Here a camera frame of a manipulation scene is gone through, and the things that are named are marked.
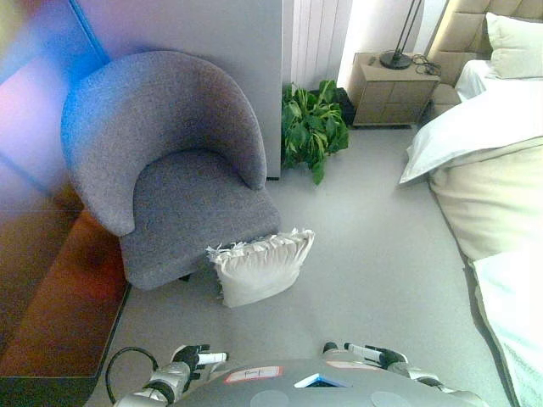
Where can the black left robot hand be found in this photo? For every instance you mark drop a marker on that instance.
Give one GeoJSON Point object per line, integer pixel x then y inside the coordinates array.
{"type": "Point", "coordinates": [193, 356]}

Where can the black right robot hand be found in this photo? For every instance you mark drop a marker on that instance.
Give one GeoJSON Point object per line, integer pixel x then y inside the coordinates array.
{"type": "Point", "coordinates": [388, 357]}

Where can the cream fringed throw pillow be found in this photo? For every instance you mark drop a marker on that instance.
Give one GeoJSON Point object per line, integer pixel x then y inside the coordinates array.
{"type": "Point", "coordinates": [259, 271]}

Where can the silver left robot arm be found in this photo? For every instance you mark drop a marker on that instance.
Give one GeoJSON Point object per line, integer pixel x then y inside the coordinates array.
{"type": "Point", "coordinates": [165, 379]}

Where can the cream bed pillow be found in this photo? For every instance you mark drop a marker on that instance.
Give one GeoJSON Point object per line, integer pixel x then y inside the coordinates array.
{"type": "Point", "coordinates": [517, 46]}

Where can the grey robot torso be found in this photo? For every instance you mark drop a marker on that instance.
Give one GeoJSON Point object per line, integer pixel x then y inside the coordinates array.
{"type": "Point", "coordinates": [275, 390]}

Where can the white bed sheet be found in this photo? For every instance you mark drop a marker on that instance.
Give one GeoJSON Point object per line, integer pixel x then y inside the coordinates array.
{"type": "Point", "coordinates": [517, 318]}

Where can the dark wooden table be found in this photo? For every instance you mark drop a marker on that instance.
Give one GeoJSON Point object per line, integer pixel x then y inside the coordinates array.
{"type": "Point", "coordinates": [42, 275]}

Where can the beige bed blanket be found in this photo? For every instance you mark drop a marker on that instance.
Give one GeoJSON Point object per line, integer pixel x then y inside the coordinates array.
{"type": "Point", "coordinates": [496, 203]}

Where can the grey fabric tub armchair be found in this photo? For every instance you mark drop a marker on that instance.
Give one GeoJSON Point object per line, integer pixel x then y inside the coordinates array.
{"type": "Point", "coordinates": [169, 127]}

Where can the green leafy potted plant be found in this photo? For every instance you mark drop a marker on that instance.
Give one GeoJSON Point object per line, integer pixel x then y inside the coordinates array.
{"type": "Point", "coordinates": [309, 127]}

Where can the white duvet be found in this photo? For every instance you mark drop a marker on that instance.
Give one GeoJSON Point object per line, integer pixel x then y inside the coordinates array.
{"type": "Point", "coordinates": [475, 127]}

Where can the black box beside nightstand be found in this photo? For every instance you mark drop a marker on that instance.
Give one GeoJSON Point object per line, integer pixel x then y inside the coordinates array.
{"type": "Point", "coordinates": [345, 106]}

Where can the beige wooden nightstand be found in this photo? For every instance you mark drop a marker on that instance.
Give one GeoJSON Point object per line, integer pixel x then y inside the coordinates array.
{"type": "Point", "coordinates": [394, 93]}

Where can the black floor lamp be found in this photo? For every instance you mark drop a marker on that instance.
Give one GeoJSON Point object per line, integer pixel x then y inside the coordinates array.
{"type": "Point", "coordinates": [395, 59]}

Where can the beige padded bed headboard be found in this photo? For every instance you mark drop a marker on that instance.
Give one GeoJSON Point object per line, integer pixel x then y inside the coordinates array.
{"type": "Point", "coordinates": [462, 29]}

